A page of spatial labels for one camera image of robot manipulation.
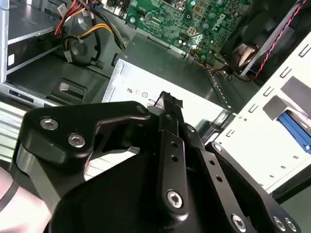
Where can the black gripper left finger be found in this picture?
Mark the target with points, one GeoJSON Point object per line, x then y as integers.
{"type": "Point", "coordinates": [73, 114]}

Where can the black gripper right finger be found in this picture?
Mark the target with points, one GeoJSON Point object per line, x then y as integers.
{"type": "Point", "coordinates": [243, 189]}

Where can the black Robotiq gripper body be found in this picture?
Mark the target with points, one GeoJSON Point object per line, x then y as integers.
{"type": "Point", "coordinates": [109, 206]}

